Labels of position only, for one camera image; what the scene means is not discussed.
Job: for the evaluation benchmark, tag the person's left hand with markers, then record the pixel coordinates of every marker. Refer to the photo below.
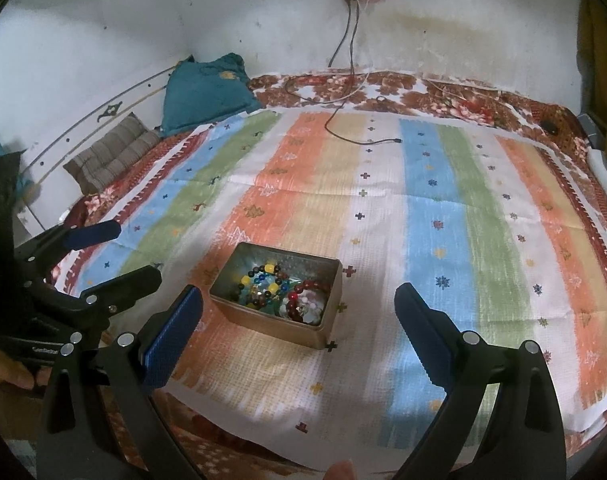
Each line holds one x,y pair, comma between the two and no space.
8,372

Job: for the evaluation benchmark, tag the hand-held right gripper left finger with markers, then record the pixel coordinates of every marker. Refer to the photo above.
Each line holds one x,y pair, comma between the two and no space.
173,340

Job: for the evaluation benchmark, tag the striped patterned tablecloth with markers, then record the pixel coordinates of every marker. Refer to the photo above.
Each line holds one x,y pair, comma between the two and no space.
433,90

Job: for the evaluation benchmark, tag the brown striped cushion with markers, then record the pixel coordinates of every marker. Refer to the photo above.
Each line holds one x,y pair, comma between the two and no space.
113,152

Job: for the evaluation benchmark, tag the metal tin box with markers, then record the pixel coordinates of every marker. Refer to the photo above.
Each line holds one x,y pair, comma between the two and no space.
273,327

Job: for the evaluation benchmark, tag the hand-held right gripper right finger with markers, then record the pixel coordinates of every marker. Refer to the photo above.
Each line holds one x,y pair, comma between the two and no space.
428,342

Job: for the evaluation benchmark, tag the yellow curtain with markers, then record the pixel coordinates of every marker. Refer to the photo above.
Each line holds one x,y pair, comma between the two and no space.
596,60

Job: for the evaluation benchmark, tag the striped printed mat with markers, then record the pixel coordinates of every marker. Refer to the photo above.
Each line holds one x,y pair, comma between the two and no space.
433,210

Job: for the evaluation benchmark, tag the small black object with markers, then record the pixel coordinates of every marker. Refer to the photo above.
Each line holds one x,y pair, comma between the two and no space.
548,127

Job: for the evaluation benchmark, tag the grey box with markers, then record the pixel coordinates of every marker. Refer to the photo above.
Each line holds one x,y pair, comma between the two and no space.
591,130

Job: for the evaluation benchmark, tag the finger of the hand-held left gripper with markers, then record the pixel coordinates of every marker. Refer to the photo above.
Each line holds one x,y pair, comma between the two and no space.
90,235
128,285

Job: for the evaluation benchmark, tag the white bar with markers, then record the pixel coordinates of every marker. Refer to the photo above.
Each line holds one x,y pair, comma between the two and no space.
606,170

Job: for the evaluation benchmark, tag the dark cloth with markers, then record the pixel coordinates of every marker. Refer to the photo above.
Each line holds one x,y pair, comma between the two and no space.
0,210

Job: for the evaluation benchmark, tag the teal pillow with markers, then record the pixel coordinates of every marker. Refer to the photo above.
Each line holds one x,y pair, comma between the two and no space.
208,90

